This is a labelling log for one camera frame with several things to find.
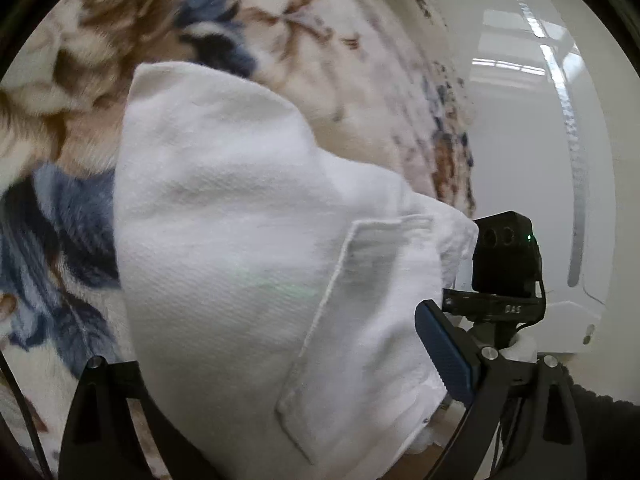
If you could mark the person's right forearm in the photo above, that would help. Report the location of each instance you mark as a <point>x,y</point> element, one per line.
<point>607,435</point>

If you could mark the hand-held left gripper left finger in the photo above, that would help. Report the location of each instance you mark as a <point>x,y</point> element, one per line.
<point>125,385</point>

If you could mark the floral plush blanket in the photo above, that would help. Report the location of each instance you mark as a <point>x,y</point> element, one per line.
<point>65,110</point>

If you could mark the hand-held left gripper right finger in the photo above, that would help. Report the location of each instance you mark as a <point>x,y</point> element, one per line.
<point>445,350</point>

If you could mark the white glossy panel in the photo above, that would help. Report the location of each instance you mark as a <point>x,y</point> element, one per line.
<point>525,135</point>

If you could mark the white pants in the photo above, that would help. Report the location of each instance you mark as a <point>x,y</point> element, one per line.
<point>225,260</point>

